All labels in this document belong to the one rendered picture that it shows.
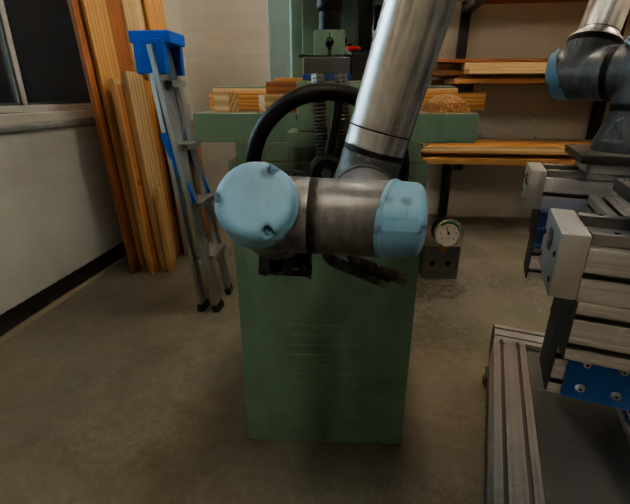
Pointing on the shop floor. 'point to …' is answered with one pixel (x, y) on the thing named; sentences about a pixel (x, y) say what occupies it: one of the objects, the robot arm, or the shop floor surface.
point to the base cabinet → (325, 351)
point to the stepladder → (182, 156)
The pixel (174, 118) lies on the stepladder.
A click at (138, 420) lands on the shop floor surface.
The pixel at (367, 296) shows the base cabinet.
